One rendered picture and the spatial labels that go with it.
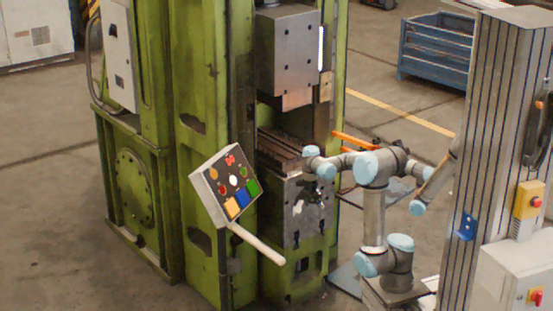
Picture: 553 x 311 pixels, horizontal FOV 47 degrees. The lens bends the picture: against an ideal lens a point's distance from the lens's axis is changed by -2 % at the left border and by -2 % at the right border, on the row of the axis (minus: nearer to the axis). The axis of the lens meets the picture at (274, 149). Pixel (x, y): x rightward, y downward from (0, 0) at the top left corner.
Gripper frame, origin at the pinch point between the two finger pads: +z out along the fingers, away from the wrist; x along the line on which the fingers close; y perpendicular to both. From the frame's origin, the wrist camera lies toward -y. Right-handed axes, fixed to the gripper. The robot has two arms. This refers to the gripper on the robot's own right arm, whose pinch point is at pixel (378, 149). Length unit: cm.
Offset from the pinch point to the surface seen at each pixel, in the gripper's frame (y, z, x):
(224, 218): 13, 15, -85
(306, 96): -20.0, 40.9, -12.1
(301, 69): -36, 40, -15
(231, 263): 70, 53, -58
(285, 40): -53, 40, -26
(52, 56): 87, 574, 37
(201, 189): 0, 25, -89
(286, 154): 12, 47, -22
